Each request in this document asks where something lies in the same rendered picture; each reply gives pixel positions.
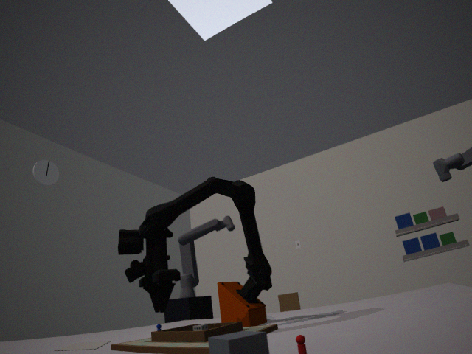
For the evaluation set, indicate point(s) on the red pawn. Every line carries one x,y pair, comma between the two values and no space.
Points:
301,346

